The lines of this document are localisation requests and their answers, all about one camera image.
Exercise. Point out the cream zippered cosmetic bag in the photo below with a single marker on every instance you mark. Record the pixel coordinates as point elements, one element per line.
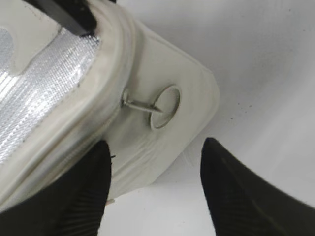
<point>60,94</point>

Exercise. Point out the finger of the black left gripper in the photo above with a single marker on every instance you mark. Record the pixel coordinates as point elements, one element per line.
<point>73,15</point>

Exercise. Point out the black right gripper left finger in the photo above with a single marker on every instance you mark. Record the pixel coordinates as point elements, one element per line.
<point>71,206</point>

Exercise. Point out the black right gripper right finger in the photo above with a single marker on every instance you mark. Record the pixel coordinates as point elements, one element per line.
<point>241,203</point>

